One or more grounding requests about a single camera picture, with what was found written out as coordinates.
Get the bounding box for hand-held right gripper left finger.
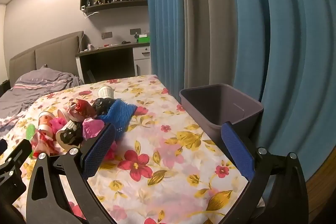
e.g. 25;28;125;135
26;123;117;224

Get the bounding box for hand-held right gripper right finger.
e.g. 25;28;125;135
210;122;309;224

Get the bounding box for large pink plastic bag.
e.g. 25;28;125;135
83;117;118;161

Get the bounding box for pink white wrapper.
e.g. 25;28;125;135
31;131;59;156

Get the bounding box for black plastic bag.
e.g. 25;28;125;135
92;98;116;117
60;127;82;147

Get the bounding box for blue foam net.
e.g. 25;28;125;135
96;99;138;135

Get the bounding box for striped white paper cup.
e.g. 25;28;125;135
56;120;79;147

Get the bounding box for orange print paper cup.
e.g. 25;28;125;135
38;112;55;132

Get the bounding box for small pink plastic bag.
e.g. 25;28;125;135
50;118;67;134

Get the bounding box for grey plastic bin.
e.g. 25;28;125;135
179;84;264;151

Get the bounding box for white ribbed paper cup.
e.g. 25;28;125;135
98;85;115;100

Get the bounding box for black bedside stand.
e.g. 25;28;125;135
0;79;11;94

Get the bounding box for floral bed sheet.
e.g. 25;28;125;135
0;74;264;224

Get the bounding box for grey striped duvet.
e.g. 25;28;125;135
0;64;84;135

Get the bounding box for dark wooden desk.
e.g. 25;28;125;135
75;42;151;84

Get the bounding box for white drawer cabinet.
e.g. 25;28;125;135
133;46;151;76

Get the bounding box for grey padded headboard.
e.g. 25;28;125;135
9;31;84;83

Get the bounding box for blue curtain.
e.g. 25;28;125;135
146;0;188;97
224;0;336;182

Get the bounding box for grey curtain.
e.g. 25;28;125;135
181;0;239;94

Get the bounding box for white clip lamp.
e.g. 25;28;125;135
81;5;100;17

